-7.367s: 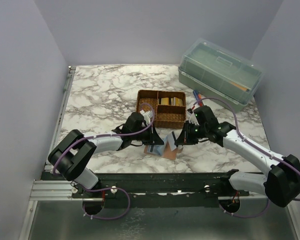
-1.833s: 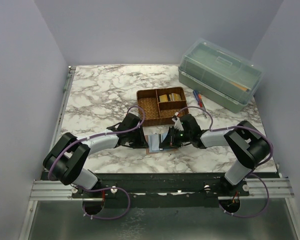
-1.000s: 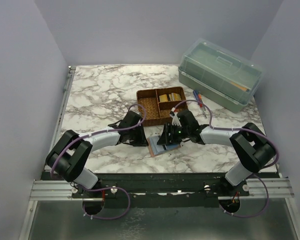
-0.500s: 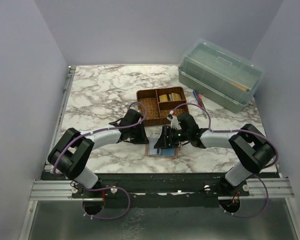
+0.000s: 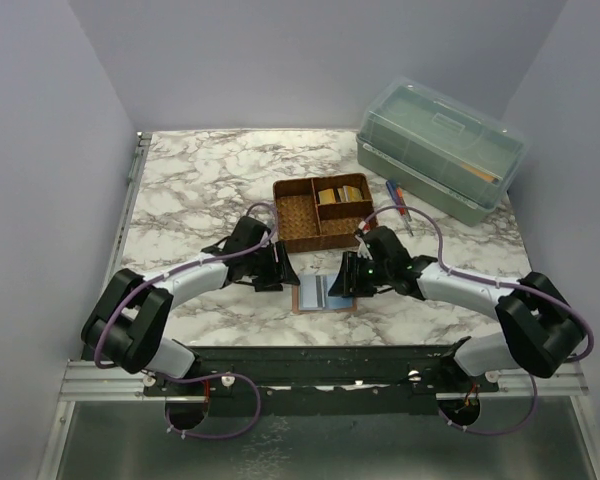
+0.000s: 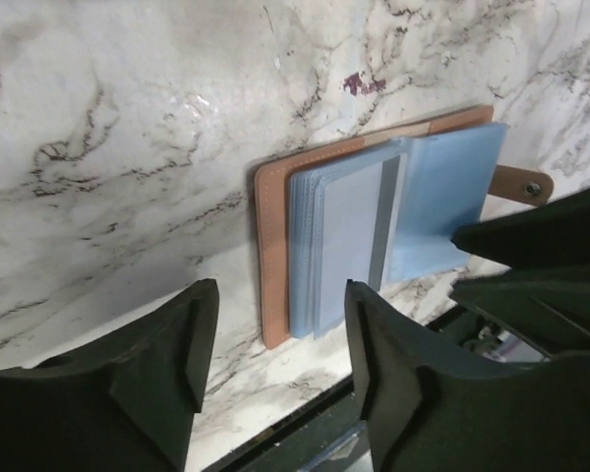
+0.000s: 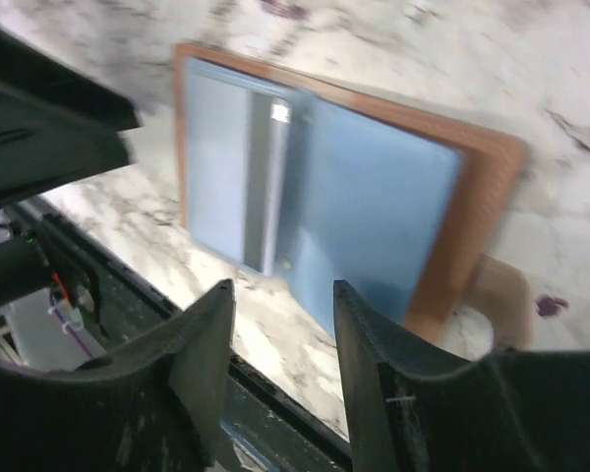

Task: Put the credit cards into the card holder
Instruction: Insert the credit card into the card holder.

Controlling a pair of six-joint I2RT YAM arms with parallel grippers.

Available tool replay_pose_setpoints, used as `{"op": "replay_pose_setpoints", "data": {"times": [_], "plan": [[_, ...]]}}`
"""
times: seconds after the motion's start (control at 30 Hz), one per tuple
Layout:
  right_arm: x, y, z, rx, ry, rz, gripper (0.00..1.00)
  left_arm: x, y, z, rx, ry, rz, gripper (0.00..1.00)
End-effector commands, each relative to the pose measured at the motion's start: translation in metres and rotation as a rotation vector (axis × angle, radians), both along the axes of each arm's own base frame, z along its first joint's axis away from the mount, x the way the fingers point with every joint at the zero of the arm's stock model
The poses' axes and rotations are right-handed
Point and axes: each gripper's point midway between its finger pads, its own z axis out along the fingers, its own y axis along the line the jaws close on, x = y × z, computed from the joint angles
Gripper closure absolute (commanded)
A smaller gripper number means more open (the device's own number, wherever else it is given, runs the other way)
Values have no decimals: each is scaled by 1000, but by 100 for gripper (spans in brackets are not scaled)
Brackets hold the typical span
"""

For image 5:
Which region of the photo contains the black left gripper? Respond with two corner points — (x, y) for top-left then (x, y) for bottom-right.
(245, 241), (300, 293)

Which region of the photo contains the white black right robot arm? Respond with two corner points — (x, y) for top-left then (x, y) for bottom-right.
(329, 226), (588, 392)

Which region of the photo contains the clear lidded green toolbox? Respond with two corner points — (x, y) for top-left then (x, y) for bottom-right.
(356, 77), (529, 226)

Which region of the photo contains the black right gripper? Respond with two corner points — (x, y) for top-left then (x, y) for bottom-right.
(328, 250), (392, 298)

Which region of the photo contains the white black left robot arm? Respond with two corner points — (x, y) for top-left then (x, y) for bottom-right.
(81, 216), (300, 395)

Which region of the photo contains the aluminium extrusion frame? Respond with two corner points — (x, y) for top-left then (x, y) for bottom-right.
(42, 129), (600, 479)

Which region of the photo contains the gold vip card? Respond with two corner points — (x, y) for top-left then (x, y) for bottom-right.
(337, 185), (364, 202)
(317, 188), (340, 205)

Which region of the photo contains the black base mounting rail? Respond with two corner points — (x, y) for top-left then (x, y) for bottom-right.
(143, 345), (498, 422)

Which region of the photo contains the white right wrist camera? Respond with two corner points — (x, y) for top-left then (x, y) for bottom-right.
(355, 228), (372, 260)

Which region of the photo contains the brown woven divided basket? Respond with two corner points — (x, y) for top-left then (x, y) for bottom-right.
(273, 173), (374, 253)

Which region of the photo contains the blue red handled screwdriver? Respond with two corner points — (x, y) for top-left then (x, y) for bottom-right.
(385, 180), (414, 237)

